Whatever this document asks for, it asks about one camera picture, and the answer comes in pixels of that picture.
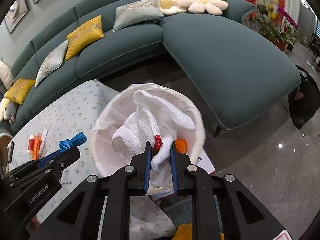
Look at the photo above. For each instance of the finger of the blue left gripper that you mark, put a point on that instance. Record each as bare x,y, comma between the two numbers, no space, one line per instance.
65,145

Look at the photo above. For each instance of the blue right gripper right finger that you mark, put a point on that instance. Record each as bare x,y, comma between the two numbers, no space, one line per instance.
173,167

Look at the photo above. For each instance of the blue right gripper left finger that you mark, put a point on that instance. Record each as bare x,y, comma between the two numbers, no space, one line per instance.
147,166

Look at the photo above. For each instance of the white sock with red tie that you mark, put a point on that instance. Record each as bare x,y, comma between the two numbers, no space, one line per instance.
155,120

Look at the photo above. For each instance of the white paper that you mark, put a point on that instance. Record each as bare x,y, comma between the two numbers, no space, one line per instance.
43,139

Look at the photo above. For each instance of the orange plastic bag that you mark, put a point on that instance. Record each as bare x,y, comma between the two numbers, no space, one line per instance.
35,146

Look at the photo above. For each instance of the white lined trash bin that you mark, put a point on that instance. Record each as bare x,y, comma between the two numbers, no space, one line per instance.
119,109

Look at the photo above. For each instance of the floral light blue tablecloth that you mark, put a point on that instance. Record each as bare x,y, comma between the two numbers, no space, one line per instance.
77,111

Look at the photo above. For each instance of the black remote on table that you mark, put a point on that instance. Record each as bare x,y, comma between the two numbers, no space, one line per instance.
10,152

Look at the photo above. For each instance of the small silver foil wrapper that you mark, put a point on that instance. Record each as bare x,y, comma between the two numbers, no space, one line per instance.
65,182

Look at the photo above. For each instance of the wooden round chair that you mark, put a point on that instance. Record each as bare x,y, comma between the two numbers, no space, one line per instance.
5,140

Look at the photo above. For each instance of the grey white plush toy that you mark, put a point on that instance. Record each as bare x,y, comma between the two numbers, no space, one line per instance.
8,110

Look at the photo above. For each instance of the yellow cushion left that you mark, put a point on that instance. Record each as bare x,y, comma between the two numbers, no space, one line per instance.
19,90

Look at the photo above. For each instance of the yellow cushion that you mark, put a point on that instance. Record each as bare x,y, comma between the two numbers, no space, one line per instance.
19,90
84,35

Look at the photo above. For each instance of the yellow trousers of operator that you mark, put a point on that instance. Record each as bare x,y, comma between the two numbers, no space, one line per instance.
184,232

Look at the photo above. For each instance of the grey embroidered cushion left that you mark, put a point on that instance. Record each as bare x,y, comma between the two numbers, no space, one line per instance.
52,62

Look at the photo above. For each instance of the grey embroidered cushion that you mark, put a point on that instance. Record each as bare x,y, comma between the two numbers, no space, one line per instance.
52,62
136,12

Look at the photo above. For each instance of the white plush toy standing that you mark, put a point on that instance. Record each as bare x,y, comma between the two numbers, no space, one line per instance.
6,76

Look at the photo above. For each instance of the dark green sectional sofa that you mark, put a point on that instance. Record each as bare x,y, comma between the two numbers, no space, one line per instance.
239,73

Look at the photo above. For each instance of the yellow cushion centre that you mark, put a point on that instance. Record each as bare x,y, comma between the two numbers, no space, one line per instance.
84,35

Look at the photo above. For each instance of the black bag on floor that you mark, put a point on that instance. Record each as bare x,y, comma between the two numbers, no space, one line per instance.
304,100

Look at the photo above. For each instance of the grey embroidered cushion right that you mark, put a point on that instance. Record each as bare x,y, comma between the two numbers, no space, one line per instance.
136,12

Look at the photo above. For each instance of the white daisy cushion lower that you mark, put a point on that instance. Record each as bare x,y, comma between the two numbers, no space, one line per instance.
213,7

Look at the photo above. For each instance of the potted flowering plant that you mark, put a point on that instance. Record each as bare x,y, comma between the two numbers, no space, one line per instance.
276,25

